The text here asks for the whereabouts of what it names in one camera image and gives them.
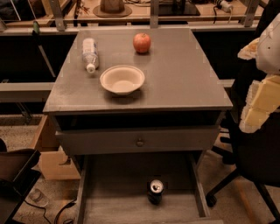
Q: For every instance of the clear plastic cup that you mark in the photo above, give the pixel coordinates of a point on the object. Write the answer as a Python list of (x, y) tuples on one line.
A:
[(38, 198)]

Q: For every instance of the grey top drawer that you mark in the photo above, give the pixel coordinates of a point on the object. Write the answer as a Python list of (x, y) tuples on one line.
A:
[(111, 141)]

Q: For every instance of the grey drawer cabinet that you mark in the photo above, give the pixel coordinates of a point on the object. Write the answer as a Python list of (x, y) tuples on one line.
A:
[(180, 89)]

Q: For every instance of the red apple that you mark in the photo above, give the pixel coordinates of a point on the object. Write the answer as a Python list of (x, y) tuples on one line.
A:
[(142, 42)]

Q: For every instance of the black bin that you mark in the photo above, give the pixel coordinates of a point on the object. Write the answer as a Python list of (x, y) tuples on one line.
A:
[(17, 178)]

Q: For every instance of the grey open middle drawer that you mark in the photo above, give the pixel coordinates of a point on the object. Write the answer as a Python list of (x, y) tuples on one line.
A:
[(113, 190)]

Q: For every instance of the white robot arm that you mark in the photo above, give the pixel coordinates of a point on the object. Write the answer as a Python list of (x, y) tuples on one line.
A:
[(268, 50)]

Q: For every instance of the brown hat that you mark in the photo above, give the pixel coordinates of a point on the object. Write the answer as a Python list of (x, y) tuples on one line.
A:
[(112, 9)]

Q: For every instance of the dark pepsi can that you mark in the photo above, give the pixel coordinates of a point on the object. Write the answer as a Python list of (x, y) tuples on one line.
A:
[(155, 190)]

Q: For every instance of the clear plastic water bottle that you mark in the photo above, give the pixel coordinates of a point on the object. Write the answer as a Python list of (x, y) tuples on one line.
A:
[(90, 55)]

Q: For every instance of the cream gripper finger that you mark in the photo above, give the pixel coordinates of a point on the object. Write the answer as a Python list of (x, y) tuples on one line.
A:
[(263, 98), (249, 51)]

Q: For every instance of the white paper bowl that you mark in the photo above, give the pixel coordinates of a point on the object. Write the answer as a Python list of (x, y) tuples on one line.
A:
[(122, 80)]

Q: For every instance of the round drawer knob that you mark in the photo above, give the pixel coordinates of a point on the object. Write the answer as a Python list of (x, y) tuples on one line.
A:
[(139, 142)]

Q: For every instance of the cardboard box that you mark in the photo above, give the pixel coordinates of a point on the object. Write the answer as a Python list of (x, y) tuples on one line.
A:
[(54, 163)]

